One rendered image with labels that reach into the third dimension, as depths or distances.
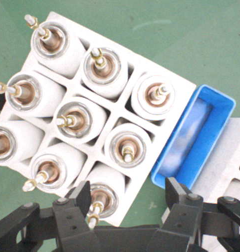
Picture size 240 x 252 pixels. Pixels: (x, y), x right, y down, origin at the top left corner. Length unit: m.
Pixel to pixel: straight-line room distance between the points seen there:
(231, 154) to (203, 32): 0.41
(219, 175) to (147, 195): 0.26
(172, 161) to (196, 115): 0.17
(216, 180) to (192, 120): 0.22
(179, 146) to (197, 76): 0.24
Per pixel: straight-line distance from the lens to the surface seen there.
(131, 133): 0.36
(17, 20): 0.79
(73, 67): 0.44
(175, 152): 0.63
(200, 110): 0.65
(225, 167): 0.51
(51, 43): 0.40
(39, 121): 0.48
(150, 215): 0.70
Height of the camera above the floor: 0.61
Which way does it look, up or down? 86 degrees down
